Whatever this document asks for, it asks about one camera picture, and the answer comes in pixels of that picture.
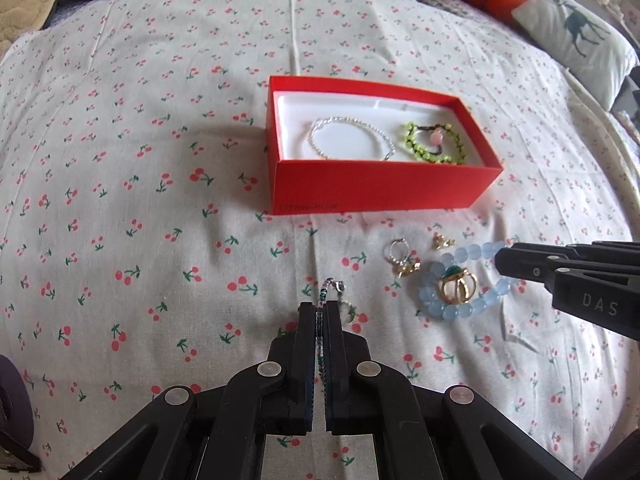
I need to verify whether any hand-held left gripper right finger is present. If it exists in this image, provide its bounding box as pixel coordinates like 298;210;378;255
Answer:
325;303;581;480

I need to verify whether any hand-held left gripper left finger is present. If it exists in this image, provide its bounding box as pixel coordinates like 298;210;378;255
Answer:
60;302;317;480

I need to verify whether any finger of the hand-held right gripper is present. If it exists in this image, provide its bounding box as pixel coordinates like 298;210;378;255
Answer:
565;240;640;260
494;243;640;289

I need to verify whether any gold ring with green stone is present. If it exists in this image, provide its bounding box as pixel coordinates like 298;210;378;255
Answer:
437;265;481;306

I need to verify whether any thin multicolour bead bracelet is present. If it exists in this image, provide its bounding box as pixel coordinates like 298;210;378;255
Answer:
314;277;360;386

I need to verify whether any pale blue bead bracelet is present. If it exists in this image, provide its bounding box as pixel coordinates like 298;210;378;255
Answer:
417;241;524;320

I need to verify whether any silver ring with gold charm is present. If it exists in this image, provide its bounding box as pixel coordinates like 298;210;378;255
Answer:
384;239;422;279

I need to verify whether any red cardboard box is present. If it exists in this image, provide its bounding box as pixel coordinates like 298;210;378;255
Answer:
267;76;504;216

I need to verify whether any cream quilted bedspread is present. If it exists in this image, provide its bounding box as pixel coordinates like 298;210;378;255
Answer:
565;65;640;261

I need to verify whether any deer print pillow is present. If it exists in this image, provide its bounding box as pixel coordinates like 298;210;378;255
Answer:
511;0;639;112

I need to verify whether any cherry print bed sheet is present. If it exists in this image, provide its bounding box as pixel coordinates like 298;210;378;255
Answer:
0;0;640;480

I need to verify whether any small orange pumpkin plush toy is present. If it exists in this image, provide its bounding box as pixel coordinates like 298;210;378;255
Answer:
482;0;533;24

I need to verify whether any dark round object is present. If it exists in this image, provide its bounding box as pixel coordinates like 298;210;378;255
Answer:
0;355;42;473

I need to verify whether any beige quilted blanket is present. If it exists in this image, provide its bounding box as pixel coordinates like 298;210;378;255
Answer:
0;0;76;61

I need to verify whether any green bead bracelet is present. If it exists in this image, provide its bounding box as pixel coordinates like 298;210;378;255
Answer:
402;121;467;165

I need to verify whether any white pearl bead bracelet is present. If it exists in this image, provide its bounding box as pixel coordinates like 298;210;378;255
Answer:
307;116;398;162

